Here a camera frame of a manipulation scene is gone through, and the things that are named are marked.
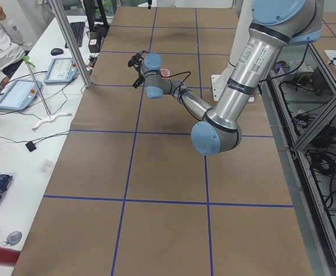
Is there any blue teach pendant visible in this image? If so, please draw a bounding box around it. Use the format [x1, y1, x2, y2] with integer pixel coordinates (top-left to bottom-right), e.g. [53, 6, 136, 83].
[0, 79, 38, 111]
[44, 57, 78, 85]

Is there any silver round keychain tag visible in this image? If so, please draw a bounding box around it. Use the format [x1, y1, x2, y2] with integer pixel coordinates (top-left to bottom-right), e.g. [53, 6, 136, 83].
[2, 231, 22, 246]

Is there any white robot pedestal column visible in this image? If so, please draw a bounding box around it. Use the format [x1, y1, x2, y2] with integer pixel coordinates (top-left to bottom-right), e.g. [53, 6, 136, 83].
[211, 0, 253, 101]

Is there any aluminium frame post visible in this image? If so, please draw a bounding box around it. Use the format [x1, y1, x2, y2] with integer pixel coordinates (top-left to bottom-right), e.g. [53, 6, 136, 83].
[49, 0, 91, 88]

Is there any black computer mouse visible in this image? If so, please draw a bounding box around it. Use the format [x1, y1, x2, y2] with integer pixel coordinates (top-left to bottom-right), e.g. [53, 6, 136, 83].
[50, 48, 64, 56]

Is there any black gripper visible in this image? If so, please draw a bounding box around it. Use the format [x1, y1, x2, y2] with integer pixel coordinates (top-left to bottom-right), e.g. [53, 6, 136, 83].
[127, 0, 152, 88]

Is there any small black square box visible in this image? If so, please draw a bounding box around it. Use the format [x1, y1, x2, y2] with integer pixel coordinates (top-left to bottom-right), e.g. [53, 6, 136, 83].
[25, 141, 37, 152]

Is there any black rectangular box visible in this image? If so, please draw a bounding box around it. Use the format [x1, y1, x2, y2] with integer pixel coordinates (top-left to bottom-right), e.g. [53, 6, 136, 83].
[88, 32, 101, 53]

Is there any far blue teach pendant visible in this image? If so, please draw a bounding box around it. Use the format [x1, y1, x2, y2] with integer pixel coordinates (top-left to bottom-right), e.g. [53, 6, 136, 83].
[44, 57, 78, 85]

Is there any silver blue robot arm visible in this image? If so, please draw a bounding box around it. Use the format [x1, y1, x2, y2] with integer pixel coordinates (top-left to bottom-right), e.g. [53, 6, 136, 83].
[128, 0, 324, 155]

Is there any black keyboard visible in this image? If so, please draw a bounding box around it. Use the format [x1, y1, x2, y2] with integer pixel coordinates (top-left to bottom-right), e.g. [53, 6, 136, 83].
[70, 21, 85, 47]

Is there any pink pen holder cup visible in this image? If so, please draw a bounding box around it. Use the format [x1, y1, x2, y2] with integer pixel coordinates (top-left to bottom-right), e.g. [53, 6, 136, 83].
[160, 68, 171, 78]

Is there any near blue teach pendant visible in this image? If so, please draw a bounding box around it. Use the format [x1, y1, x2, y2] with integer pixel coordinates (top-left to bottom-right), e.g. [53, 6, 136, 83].
[0, 79, 38, 111]

